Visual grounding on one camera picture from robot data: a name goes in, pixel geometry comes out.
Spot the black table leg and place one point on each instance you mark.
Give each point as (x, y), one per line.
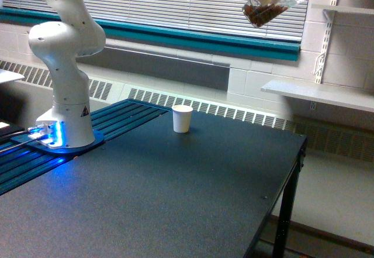
(286, 207)

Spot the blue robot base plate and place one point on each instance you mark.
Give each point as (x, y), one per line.
(69, 151)

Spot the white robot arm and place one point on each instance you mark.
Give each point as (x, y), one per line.
(58, 44)

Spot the white object at left edge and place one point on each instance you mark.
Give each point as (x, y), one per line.
(9, 76)

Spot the white wall shelf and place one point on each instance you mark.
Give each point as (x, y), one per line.
(322, 93)
(344, 9)

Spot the white window blinds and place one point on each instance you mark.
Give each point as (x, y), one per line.
(216, 16)

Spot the teal window sill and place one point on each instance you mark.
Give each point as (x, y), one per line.
(241, 46)

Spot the blue slatted rail platform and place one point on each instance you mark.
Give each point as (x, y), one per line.
(22, 164)

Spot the white shelf bracket rail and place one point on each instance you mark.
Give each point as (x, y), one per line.
(321, 59)

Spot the baseboard radiator heater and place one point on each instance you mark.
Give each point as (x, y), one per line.
(327, 138)

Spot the upper white wall shelf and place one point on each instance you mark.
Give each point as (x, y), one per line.
(344, 9)

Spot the lower white wall shelf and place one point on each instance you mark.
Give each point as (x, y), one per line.
(322, 93)

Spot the white paper cup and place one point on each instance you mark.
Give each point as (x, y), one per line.
(181, 118)

